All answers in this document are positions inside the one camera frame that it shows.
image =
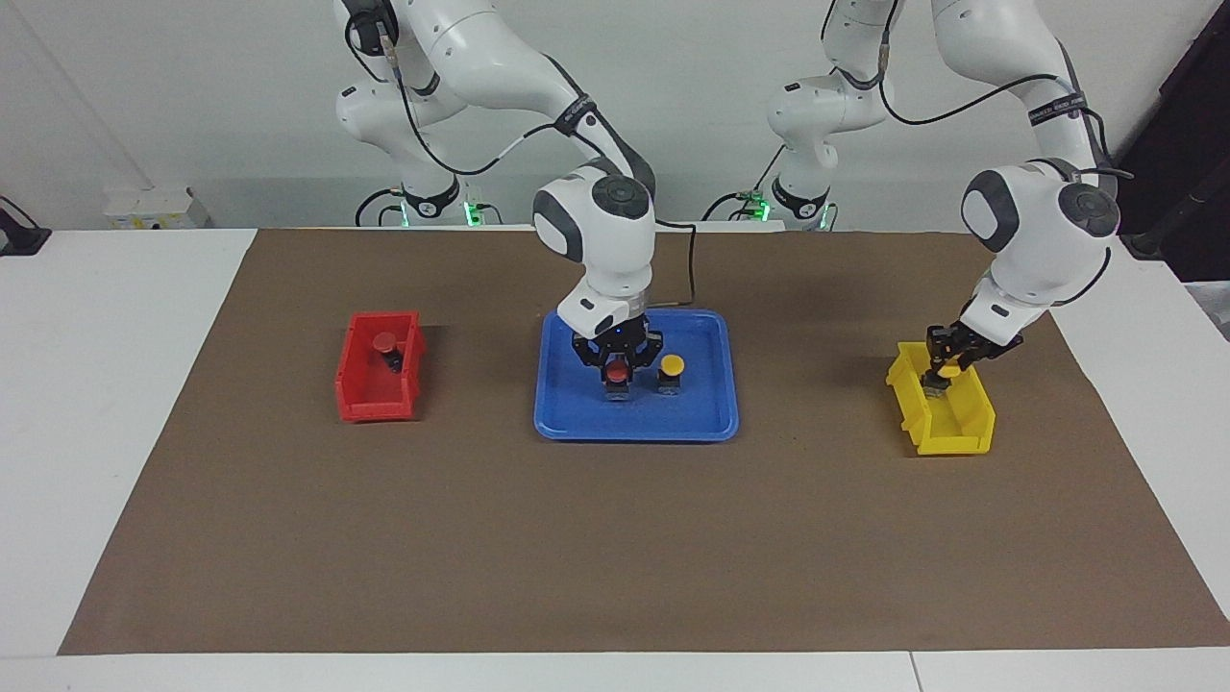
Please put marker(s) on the red push button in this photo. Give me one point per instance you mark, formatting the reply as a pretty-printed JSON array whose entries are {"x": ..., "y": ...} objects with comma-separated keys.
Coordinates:
[
  {"x": 384, "y": 340},
  {"x": 618, "y": 373}
]

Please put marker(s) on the black stand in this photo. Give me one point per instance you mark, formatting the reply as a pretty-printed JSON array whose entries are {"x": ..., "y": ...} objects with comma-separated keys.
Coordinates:
[{"x": 1143, "y": 245}]

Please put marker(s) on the yellow push button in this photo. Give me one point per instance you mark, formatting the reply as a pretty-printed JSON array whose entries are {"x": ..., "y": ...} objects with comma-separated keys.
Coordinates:
[
  {"x": 945, "y": 370},
  {"x": 672, "y": 364}
]

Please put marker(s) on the blue plastic tray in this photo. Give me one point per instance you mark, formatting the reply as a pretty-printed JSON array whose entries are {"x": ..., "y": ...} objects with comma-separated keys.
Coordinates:
[{"x": 634, "y": 418}]

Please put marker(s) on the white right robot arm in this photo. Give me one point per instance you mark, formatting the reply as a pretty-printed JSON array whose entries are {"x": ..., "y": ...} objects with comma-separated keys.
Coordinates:
[{"x": 605, "y": 259}]

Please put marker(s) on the brown paper mat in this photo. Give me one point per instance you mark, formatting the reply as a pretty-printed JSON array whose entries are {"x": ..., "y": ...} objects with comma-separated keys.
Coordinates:
[{"x": 615, "y": 538}]

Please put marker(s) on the white power box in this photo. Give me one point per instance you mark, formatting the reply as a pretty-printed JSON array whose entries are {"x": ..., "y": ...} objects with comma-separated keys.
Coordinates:
[{"x": 154, "y": 207}]

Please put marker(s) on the yellow plastic bin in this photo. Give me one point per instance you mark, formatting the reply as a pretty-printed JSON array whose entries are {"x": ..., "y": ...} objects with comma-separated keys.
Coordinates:
[{"x": 961, "y": 423}]

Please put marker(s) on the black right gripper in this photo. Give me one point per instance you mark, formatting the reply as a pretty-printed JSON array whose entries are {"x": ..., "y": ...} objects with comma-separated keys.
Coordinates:
[{"x": 620, "y": 341}]

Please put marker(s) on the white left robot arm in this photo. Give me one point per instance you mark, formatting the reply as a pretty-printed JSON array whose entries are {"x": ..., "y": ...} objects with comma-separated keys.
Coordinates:
[{"x": 1033, "y": 240}]

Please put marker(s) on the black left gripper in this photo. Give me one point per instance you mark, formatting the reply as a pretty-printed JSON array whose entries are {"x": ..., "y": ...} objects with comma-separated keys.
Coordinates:
[{"x": 980, "y": 344}]

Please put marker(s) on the grey patterned object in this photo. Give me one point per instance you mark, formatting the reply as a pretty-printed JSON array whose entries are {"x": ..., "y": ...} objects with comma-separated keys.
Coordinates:
[{"x": 1216, "y": 308}]

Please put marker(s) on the dark panel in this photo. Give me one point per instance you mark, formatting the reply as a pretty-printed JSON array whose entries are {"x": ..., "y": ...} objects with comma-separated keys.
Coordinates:
[{"x": 1201, "y": 144}]

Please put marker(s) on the red plastic bin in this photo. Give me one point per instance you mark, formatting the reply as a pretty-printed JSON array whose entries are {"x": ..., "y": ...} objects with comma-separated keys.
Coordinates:
[{"x": 370, "y": 389}]

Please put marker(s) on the black clamp mount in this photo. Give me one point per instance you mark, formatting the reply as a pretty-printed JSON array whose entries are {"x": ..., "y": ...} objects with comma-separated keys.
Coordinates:
[{"x": 19, "y": 238}]

